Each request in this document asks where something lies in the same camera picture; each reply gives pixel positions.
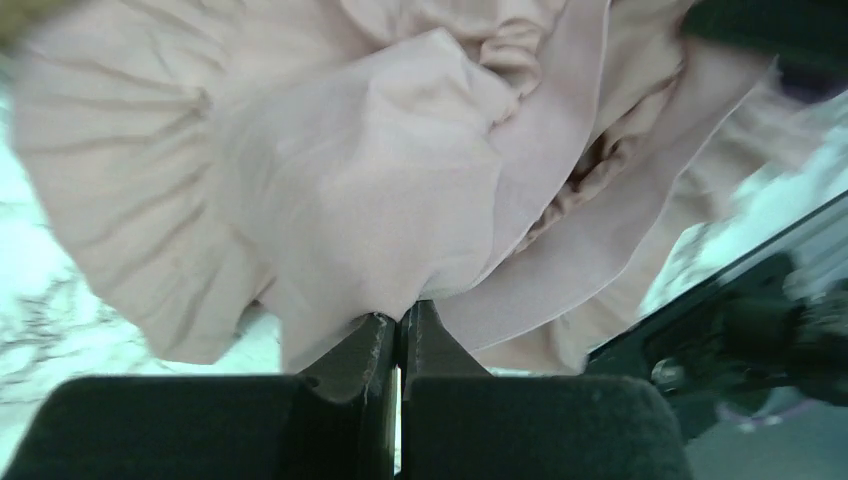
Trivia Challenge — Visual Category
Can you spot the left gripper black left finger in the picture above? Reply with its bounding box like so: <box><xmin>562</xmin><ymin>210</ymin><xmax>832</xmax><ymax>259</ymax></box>
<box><xmin>6</xmin><ymin>315</ymin><xmax>396</xmax><ymax>479</ymax></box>

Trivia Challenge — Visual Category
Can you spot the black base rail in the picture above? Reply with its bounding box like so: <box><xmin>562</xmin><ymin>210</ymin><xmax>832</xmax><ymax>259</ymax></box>
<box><xmin>586</xmin><ymin>194</ymin><xmax>847</xmax><ymax>439</ymax></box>

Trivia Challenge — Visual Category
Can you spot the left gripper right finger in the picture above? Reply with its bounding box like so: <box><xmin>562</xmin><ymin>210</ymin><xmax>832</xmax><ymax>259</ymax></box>
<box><xmin>400</xmin><ymin>301</ymin><xmax>692</xmax><ymax>480</ymax></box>

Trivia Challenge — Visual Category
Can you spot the pink skirt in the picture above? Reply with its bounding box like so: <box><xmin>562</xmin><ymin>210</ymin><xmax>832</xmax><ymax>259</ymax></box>
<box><xmin>1</xmin><ymin>1</ymin><xmax>824</xmax><ymax>372</ymax></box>

